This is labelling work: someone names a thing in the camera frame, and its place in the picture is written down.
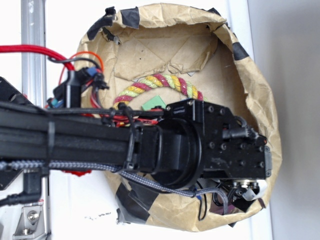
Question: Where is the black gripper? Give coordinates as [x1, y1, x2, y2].
[163, 99, 272, 180]

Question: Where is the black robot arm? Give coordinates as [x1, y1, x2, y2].
[0, 79, 272, 191]

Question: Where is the green rectangular block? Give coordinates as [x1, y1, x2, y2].
[141, 95, 167, 111]

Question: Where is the crumpled brown paper bag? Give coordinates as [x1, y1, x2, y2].
[77, 3, 282, 232]

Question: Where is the multicolour twisted rope toy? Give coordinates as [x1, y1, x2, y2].
[113, 73, 208, 109]

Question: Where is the orange wire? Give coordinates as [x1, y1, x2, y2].
[58, 51, 105, 87]

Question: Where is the metal corner bracket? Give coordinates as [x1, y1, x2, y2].
[12, 205, 46, 240]

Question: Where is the grey braided cable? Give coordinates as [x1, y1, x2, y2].
[0, 159, 230, 216]

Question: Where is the red braided cable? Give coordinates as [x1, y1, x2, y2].
[0, 44, 76, 73]

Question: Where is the aluminium extrusion rail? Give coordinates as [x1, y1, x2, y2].
[20, 0, 52, 240]

